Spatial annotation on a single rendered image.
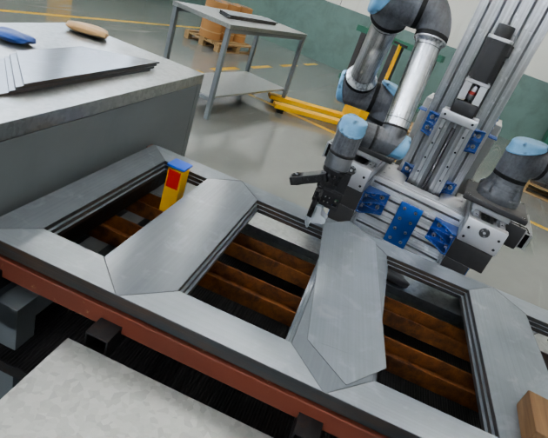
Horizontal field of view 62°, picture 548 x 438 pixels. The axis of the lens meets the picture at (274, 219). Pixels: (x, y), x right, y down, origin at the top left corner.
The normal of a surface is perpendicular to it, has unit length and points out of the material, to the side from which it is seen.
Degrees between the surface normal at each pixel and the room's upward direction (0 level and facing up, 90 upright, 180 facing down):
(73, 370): 0
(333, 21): 90
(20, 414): 0
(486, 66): 90
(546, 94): 90
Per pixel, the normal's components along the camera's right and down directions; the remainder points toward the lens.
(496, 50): -0.42, 0.31
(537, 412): 0.30, -0.84
